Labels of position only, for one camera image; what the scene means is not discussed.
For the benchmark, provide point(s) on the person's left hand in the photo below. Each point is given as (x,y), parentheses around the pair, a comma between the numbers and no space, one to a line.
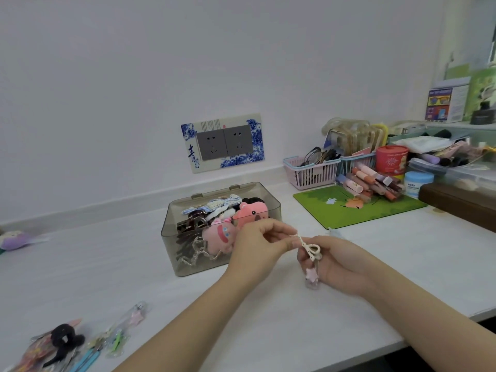
(255,247)

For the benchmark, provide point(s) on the person's right hand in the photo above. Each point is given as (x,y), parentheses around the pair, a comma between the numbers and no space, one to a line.
(345,267)

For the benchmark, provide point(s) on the pink beaver plush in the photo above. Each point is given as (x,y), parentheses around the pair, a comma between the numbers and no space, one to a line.
(252,213)

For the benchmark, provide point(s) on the black fabric bow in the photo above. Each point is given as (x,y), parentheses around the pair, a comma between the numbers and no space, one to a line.
(253,200)

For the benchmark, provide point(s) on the blue lace bow clip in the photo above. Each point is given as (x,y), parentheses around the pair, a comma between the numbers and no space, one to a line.
(217,203)

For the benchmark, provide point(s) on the clear wavy hair claw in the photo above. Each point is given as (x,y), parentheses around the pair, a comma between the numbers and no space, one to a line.
(193,253)

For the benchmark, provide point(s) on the transparent grey storage box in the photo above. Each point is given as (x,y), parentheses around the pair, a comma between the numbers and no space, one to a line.
(170,263)

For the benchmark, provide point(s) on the pile of small hair clips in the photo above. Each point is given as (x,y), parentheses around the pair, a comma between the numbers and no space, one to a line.
(116,337)

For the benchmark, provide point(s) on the person's left forearm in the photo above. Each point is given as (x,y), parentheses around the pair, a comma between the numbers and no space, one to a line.
(182,325)

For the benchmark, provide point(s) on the person's right forearm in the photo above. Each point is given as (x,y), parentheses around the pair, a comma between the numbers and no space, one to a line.
(434,325)

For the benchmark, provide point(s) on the brown wooden box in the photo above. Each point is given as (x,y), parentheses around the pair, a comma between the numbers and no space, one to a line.
(461,207)

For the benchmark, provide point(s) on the white box colourful print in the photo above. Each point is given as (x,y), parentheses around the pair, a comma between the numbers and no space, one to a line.
(445,104)

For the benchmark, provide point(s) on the green desk mat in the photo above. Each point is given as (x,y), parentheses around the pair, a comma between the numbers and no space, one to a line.
(321,213)

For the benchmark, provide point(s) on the pink plastic basket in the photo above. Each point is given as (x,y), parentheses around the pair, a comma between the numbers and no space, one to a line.
(310,178)

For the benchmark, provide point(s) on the blue plastic basket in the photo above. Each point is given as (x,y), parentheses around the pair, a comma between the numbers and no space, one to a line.
(356,164)

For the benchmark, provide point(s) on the white jar with blue lid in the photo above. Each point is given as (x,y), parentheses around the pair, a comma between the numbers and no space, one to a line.
(418,185)

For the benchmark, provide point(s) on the dark framed eyeglasses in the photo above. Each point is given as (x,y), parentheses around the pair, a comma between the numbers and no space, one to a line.
(317,155)

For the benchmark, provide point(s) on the red round tin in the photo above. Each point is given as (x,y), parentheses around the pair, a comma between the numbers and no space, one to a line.
(391,160)

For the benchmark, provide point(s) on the white cloth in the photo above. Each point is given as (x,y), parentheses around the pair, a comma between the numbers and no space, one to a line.
(422,144)

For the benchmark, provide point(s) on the small white device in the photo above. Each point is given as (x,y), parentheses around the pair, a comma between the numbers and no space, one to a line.
(407,127)

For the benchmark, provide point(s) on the pile of cosmetics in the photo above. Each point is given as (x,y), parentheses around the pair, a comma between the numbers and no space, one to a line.
(449,154)

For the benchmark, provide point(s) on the clear plastic container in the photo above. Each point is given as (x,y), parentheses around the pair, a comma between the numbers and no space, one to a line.
(472,176)

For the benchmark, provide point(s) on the yellow folder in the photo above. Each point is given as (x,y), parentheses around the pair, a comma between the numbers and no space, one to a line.
(489,149)

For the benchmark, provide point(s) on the purple white plush ball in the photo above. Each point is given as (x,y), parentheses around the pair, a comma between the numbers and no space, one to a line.
(13,240)

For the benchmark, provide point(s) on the grey wall socket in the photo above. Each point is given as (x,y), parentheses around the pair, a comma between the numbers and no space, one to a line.
(239,140)
(211,145)

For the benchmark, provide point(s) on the blue floral socket frame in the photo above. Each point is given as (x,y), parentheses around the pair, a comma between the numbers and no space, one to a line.
(188,160)

